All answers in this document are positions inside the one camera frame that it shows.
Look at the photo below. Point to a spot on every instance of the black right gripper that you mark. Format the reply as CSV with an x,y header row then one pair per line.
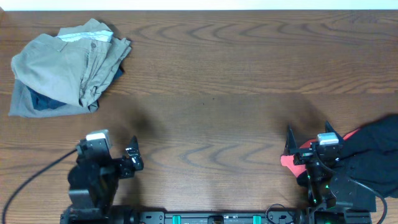
x,y
306,154

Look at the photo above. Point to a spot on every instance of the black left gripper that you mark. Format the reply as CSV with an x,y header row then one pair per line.
x,y
126,165

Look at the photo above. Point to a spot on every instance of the khaki green shorts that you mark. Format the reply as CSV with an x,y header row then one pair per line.
x,y
75,66

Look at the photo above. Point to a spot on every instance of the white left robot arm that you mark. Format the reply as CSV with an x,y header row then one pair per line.
x,y
94,182

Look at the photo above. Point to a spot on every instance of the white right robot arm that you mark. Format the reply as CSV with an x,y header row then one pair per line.
x,y
334,197

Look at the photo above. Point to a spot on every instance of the black garment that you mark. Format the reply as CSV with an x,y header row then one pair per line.
x,y
369,156

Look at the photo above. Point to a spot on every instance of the folded navy blue shorts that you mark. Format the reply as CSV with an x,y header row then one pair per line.
x,y
41,102

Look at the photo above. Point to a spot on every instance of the folded grey garment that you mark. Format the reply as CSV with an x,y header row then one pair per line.
x,y
21,105

